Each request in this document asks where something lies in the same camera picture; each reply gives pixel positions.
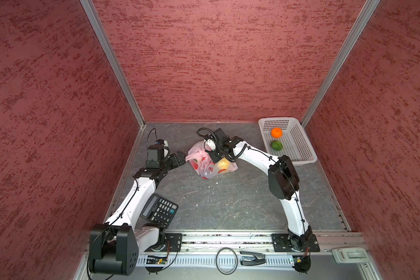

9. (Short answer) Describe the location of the circuit board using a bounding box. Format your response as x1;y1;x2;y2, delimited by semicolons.
292;255;312;274
146;255;169;266

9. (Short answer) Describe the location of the left circuit board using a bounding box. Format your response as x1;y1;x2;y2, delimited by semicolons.
146;255;169;266

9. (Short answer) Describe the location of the pink plastic bag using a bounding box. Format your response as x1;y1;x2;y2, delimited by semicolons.
185;141;238;179

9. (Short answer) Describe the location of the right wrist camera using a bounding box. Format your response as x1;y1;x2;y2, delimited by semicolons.
204;137;217;153

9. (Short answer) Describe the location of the right aluminium corner post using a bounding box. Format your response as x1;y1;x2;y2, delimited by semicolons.
301;0;380;128

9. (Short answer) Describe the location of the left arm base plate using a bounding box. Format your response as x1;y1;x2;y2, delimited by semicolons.
145;233;183;253

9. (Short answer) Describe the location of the white plastic basket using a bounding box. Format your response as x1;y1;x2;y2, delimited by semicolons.
258;117;317;166

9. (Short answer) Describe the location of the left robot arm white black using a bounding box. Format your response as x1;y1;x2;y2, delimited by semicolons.
87;145;186;277

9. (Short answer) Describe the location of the right circuit board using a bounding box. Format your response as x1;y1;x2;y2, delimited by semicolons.
292;255;312;274

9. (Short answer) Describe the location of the black grey stapler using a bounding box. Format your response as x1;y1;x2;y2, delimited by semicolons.
240;251;266;266

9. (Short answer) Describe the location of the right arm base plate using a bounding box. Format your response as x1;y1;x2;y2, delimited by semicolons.
271;233;321;253

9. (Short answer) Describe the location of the white plastic holder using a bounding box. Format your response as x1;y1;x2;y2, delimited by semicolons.
332;247;370;264

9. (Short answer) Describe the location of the aluminium corner post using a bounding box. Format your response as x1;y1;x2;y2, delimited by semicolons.
301;0;380;128
80;0;146;128

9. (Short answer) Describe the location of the green lime fruit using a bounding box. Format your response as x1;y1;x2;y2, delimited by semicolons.
271;140;284;151

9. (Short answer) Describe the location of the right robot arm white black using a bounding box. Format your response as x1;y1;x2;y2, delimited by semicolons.
197;128;313;252

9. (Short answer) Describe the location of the aluminium front rail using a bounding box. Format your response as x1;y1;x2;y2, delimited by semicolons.
71;229;384;280

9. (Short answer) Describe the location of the black ring cable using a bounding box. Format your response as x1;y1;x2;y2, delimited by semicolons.
215;247;239;275

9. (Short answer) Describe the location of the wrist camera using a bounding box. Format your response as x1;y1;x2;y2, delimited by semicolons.
204;137;217;153
146;142;170;169

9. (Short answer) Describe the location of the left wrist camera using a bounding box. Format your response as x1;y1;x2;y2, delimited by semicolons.
146;142;170;169

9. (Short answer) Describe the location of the left aluminium corner post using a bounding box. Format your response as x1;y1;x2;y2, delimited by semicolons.
80;0;146;128

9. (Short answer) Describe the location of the black calculator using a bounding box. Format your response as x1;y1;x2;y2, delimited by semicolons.
140;194;179;229

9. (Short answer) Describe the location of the orange fruit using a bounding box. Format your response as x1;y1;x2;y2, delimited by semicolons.
271;127;283;139

